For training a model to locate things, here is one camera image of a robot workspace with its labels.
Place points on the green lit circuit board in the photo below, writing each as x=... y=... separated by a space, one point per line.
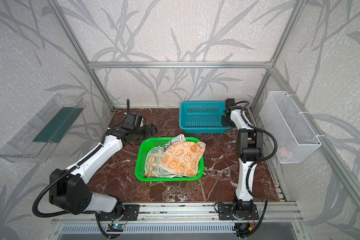
x=113 y=228

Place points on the green plastic basket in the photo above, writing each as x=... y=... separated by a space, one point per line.
x=140 y=166

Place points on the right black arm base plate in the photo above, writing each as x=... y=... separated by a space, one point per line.
x=226 y=212

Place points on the right wired connector board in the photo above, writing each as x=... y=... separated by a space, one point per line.
x=244 y=228

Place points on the blue bunny towel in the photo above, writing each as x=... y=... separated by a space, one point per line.
x=154 y=155

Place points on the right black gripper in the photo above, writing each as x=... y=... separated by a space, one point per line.
x=225 y=120

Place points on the orange bunny towel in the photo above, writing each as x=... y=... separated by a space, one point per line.
x=183 y=158

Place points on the clear plastic wall shelf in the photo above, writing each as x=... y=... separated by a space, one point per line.
x=36 y=141

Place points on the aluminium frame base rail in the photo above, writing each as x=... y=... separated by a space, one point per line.
x=201 y=221

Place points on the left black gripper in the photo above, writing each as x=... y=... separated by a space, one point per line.
x=145 y=130

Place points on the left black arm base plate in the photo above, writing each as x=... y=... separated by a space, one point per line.
x=130 y=211

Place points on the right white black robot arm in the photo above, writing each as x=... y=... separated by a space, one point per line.
x=249 y=151

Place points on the teal plastic basket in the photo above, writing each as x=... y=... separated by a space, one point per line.
x=202 y=117

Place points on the pink item in wire basket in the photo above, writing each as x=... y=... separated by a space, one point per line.
x=284 y=153

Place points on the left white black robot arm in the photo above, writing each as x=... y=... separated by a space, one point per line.
x=68 y=193

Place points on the white wire mesh basket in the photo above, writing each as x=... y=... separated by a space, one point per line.
x=286 y=122

